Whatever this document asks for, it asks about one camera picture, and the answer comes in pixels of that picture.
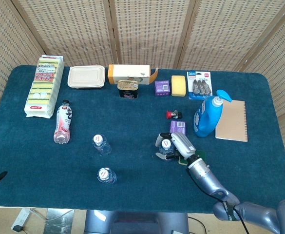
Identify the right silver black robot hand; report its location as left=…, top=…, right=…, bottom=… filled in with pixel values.
left=155, top=132, right=197, bottom=161

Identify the clear Ganten water bottle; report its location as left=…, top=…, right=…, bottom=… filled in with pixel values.
left=97, top=167, right=118, bottom=185
left=92, top=134, right=112, bottom=156
left=158, top=138, right=176, bottom=156

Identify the purple wrapped box with barcode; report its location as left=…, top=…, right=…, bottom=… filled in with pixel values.
left=169, top=120, right=188, bottom=135

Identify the green yellow scouring sponge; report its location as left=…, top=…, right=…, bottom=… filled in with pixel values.
left=178, top=150, right=208, bottom=166

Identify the blue detergent jug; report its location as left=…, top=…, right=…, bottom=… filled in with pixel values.
left=193, top=89, right=233, bottom=138

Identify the red emergency stop button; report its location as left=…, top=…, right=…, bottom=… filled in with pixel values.
left=166, top=110, right=183, bottom=119

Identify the white power strip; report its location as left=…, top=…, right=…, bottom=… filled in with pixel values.
left=10, top=207, right=35, bottom=232

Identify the kraft spiral notebook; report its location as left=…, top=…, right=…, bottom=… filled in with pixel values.
left=215, top=99, right=248, bottom=143

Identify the blue fabric table cover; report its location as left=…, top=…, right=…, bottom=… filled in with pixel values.
left=0, top=64, right=285, bottom=216

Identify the plain yellow sponge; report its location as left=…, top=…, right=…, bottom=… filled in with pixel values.
left=171, top=75, right=187, bottom=97

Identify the purple cube box with icons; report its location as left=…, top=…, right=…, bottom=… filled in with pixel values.
left=154, top=80, right=171, bottom=97

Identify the shiny metal table leg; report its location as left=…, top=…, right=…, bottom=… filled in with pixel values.
left=45, top=208, right=75, bottom=234

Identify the black luncheon meat can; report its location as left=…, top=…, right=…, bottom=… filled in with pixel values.
left=117, top=80, right=139, bottom=99

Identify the pink white drink bottle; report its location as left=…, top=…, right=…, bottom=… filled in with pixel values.
left=53, top=99, right=74, bottom=144

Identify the white orange carton box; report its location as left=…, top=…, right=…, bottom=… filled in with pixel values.
left=107, top=64, right=159, bottom=85

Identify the grey robot torso base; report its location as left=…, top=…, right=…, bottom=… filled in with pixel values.
left=83, top=209, right=190, bottom=234

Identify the yellow sponge multipack bag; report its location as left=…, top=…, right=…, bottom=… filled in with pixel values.
left=24, top=55, right=65, bottom=119

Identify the beige lidded food container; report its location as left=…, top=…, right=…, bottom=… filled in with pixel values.
left=67, top=65, right=106, bottom=90

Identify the woven bamboo folding screen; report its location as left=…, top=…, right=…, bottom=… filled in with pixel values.
left=0, top=0, right=285, bottom=210

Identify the black floor cable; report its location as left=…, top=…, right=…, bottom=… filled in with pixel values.
left=188, top=216, right=215, bottom=234

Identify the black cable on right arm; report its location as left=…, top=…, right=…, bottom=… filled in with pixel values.
left=229, top=206, right=248, bottom=234

